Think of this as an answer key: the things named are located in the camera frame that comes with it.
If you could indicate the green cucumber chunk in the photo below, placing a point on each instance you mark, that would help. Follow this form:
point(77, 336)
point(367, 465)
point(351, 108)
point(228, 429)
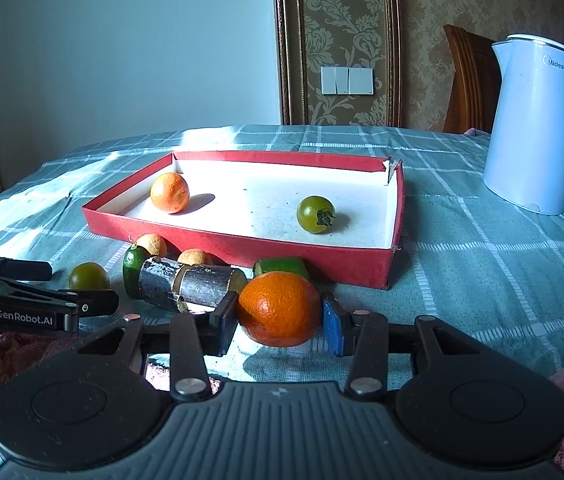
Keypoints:
point(283, 264)

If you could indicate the dark green tomato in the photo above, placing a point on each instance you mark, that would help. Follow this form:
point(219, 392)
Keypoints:
point(315, 214)

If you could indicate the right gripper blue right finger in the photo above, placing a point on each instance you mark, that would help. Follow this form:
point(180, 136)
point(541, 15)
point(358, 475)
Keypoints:
point(363, 335)

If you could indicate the light green tomato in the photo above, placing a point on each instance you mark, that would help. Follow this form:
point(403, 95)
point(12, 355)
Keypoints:
point(88, 276)

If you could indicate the light blue electric kettle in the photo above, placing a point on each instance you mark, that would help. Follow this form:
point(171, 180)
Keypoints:
point(525, 160)

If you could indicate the tan longan front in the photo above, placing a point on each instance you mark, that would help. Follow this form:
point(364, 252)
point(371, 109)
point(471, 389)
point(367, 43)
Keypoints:
point(154, 244)

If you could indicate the white wall switch panel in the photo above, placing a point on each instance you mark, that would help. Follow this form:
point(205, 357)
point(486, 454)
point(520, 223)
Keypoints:
point(346, 81)

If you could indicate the tan longan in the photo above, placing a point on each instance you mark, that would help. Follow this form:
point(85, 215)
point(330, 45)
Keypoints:
point(194, 256)
point(154, 244)

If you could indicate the red shallow cardboard tray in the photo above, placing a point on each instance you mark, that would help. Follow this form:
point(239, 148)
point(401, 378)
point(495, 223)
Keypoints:
point(243, 205)

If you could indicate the ornate wallpaper panel frame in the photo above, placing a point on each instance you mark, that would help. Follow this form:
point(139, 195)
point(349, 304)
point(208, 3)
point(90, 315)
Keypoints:
point(312, 34)

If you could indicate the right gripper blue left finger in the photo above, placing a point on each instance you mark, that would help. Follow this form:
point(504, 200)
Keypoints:
point(191, 337)

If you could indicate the green pointed cucumber end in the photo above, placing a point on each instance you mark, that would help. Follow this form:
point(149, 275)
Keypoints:
point(132, 264)

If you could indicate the teal plaid tablecloth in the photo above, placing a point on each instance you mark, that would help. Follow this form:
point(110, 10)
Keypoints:
point(484, 266)

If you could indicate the orange tangerine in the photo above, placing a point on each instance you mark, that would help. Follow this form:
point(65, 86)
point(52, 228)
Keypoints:
point(170, 193)
point(280, 309)

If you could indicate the tan longan back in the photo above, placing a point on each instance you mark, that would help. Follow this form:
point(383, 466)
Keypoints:
point(194, 256)

